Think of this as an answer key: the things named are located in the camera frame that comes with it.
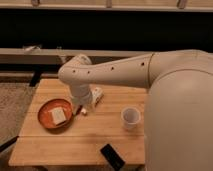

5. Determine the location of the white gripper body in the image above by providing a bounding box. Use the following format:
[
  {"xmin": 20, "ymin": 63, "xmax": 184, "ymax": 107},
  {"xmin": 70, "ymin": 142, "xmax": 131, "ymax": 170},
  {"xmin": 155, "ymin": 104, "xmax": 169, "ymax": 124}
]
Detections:
[{"xmin": 70, "ymin": 85, "xmax": 92, "ymax": 105}]

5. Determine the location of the red pepper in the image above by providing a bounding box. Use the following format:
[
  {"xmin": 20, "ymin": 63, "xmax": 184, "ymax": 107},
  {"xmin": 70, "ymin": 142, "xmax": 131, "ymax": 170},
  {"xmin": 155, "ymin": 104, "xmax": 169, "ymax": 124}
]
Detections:
[{"xmin": 73, "ymin": 105, "xmax": 83, "ymax": 116}]

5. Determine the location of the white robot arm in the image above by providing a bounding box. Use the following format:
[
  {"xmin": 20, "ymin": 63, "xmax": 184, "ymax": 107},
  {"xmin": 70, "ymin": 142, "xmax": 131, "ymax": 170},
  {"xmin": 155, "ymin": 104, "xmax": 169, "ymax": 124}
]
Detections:
[{"xmin": 58, "ymin": 50, "xmax": 213, "ymax": 171}]

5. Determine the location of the white ceramic cup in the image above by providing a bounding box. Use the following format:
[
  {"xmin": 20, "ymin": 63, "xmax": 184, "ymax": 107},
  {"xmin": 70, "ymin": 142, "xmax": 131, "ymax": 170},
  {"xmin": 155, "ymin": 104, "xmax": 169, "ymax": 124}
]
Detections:
[{"xmin": 121, "ymin": 107, "xmax": 141, "ymax": 130}]

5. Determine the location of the white bottle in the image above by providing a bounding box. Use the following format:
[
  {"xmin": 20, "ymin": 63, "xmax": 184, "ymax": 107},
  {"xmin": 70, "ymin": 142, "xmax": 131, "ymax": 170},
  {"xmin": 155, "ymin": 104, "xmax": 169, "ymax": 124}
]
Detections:
[{"xmin": 81, "ymin": 87, "xmax": 104, "ymax": 116}]

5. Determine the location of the beige sponge block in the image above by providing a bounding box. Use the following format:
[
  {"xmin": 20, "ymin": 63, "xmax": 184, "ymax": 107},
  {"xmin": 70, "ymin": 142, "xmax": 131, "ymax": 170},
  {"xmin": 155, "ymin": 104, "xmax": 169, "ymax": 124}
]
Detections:
[{"xmin": 51, "ymin": 107, "xmax": 66, "ymax": 125}]

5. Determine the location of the orange round plate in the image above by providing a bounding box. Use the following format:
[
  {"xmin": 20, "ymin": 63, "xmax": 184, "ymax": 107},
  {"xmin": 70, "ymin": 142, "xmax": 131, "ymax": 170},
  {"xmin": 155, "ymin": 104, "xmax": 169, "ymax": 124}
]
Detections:
[{"xmin": 37, "ymin": 99, "xmax": 73, "ymax": 129}]

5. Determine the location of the wooden table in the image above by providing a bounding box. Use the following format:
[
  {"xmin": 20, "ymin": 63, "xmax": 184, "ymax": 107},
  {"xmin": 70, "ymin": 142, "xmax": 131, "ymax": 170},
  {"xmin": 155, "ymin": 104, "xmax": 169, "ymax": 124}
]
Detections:
[{"xmin": 9, "ymin": 79, "xmax": 147, "ymax": 166}]

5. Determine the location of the black rectangular device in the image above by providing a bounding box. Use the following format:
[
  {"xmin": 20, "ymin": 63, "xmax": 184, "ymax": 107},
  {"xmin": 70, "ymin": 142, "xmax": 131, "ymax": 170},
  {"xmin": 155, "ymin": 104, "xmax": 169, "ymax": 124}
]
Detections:
[{"xmin": 100, "ymin": 144, "xmax": 125, "ymax": 171}]

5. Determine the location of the black bar at left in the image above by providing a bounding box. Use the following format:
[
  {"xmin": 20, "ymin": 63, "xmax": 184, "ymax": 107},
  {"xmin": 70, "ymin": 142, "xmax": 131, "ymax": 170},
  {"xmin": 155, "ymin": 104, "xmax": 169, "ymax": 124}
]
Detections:
[{"xmin": 0, "ymin": 136, "xmax": 19, "ymax": 153}]

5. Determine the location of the grey metal rail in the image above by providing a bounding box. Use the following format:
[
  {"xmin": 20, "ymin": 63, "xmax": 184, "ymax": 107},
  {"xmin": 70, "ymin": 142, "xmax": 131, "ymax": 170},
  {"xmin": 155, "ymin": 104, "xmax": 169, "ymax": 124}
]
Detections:
[{"xmin": 0, "ymin": 48, "xmax": 147, "ymax": 64}]

